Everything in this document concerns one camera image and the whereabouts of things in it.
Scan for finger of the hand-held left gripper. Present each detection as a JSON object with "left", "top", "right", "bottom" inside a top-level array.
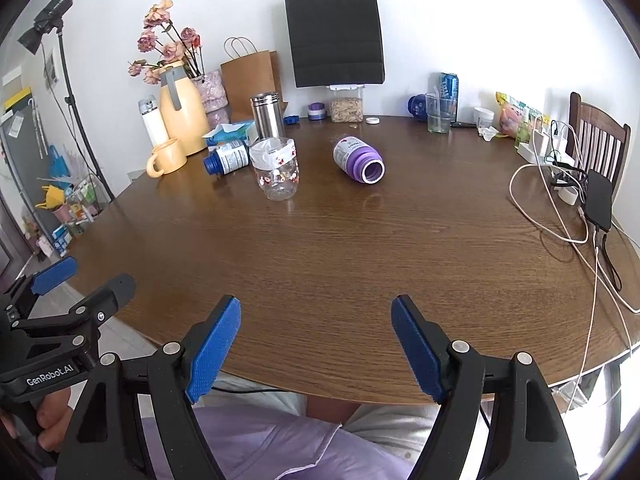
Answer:
[
  {"left": 0, "top": 256, "right": 79, "bottom": 321},
  {"left": 10, "top": 274, "right": 137, "bottom": 361}
]

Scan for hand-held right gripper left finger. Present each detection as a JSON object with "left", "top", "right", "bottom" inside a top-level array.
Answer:
[{"left": 54, "top": 294, "right": 242, "bottom": 480}]

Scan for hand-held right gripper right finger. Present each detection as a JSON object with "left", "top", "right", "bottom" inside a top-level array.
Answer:
[{"left": 390, "top": 294, "right": 583, "bottom": 480}]

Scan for purple bottle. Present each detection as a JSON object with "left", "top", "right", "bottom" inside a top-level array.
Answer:
[{"left": 332, "top": 136, "right": 386, "bottom": 185}]

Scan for clear printed glass cup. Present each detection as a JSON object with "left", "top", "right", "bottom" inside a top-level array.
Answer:
[{"left": 249, "top": 137, "right": 301, "bottom": 202}]

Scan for person's left hand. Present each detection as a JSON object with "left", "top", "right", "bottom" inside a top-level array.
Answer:
[{"left": 36, "top": 389, "right": 77, "bottom": 455}]

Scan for cluttered storage shelf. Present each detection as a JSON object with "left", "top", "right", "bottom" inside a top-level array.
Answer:
[{"left": 20, "top": 145, "right": 110, "bottom": 261}]

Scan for person's leg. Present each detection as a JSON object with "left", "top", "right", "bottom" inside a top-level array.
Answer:
[{"left": 305, "top": 394, "right": 362, "bottom": 427}]

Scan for light purple clothing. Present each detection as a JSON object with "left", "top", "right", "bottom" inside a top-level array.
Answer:
[{"left": 140, "top": 390, "right": 441, "bottom": 480}]

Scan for yellow mug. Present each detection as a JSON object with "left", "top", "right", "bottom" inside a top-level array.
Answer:
[{"left": 146, "top": 138, "right": 188, "bottom": 178}]

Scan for black tripod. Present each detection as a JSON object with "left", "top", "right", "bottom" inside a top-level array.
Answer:
[{"left": 52, "top": 22, "right": 117, "bottom": 206}]

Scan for white thermos bottle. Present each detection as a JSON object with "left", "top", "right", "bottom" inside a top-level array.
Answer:
[{"left": 138, "top": 96, "right": 170, "bottom": 150}]

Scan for blue bottle with white label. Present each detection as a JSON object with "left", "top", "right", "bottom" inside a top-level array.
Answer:
[{"left": 203, "top": 140, "right": 251, "bottom": 177}]

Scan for yellow thermos jug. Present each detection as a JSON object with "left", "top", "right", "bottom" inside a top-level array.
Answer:
[{"left": 159, "top": 61, "right": 212, "bottom": 157}]

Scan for blue tissue box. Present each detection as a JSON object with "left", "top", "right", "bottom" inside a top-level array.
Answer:
[{"left": 201, "top": 119, "right": 259, "bottom": 150}]

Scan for white power strip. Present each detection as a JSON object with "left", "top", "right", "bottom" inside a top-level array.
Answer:
[{"left": 516, "top": 141, "right": 558, "bottom": 164}]

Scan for clear drinking glass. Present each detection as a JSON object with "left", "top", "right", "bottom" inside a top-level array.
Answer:
[{"left": 425, "top": 92, "right": 459, "bottom": 135}]

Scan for pink vase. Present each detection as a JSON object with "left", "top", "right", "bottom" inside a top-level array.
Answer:
[{"left": 191, "top": 70, "right": 230, "bottom": 113}]

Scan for black power bank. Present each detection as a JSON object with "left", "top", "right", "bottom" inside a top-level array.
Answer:
[{"left": 585, "top": 169, "right": 614, "bottom": 231}]

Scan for stainless steel thermos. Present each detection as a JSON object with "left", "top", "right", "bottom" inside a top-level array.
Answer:
[{"left": 250, "top": 92, "right": 287, "bottom": 145}]

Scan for white charger plug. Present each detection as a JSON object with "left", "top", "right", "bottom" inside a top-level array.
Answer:
[{"left": 532, "top": 120, "right": 569, "bottom": 159}]

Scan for clear food container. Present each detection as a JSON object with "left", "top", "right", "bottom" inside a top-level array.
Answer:
[{"left": 327, "top": 82, "right": 364, "bottom": 124}]

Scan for pink yellow snack packet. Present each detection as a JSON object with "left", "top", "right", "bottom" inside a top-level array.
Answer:
[{"left": 495, "top": 91, "right": 531, "bottom": 140}]

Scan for brown paper bag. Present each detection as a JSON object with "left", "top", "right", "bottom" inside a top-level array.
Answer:
[{"left": 220, "top": 37, "right": 290, "bottom": 121}]

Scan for green snack packet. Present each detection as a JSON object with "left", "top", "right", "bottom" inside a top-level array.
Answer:
[{"left": 517, "top": 105, "right": 551, "bottom": 147}]

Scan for blue drink can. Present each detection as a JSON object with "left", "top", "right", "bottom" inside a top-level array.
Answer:
[{"left": 438, "top": 72, "right": 460, "bottom": 122}]

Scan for wooden chair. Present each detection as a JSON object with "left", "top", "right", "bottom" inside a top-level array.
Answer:
[{"left": 568, "top": 91, "right": 632, "bottom": 196}]

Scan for dried pink flowers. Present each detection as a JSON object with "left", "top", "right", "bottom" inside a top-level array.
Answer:
[{"left": 127, "top": 0, "right": 203, "bottom": 86}]

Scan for black paper bag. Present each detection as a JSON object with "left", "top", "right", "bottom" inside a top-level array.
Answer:
[{"left": 284, "top": 0, "right": 386, "bottom": 89}]

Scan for white cable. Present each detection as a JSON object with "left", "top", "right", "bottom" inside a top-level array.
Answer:
[{"left": 509, "top": 120, "right": 640, "bottom": 401}]

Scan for black cable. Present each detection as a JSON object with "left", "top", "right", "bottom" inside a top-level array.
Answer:
[{"left": 547, "top": 160, "right": 623, "bottom": 292}]

